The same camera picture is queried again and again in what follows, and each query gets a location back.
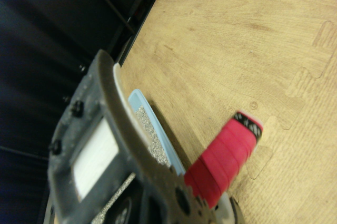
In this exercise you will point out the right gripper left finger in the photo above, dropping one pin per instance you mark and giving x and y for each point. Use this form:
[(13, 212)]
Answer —
[(63, 155)]

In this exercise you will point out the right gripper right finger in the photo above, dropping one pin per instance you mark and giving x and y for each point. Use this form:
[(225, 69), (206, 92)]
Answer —
[(131, 139)]

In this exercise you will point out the blue litter tray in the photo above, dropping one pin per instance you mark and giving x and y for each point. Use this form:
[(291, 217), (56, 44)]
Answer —
[(147, 129)]

